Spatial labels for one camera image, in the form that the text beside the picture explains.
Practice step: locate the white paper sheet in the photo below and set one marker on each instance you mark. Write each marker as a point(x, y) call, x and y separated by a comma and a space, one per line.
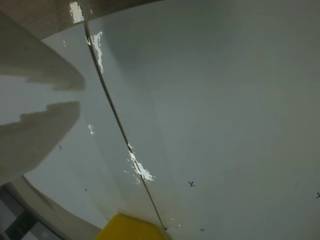
point(225, 100)
point(100, 155)

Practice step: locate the yellow cube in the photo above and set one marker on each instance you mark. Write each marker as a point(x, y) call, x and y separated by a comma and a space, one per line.
point(130, 228)

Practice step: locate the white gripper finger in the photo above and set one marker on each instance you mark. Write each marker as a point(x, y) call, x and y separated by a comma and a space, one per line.
point(37, 140)
point(37, 65)

